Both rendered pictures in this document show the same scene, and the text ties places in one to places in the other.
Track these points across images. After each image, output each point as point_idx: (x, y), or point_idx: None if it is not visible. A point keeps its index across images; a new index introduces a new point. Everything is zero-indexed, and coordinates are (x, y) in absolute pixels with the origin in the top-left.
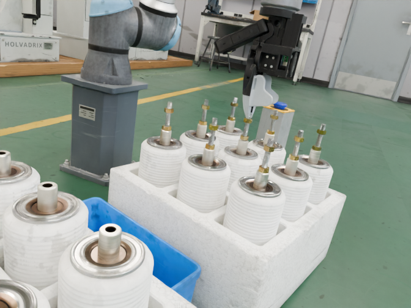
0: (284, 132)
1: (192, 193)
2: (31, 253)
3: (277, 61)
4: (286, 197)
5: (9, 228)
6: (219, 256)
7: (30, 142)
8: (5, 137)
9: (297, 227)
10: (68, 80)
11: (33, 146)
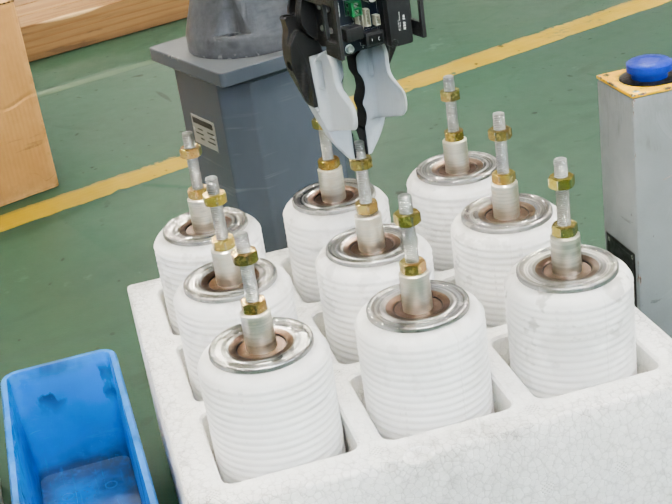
0: (668, 157)
1: (188, 352)
2: None
3: (323, 21)
4: (378, 374)
5: None
6: (183, 498)
7: (187, 196)
8: (143, 186)
9: (381, 453)
10: (160, 58)
11: (184, 210)
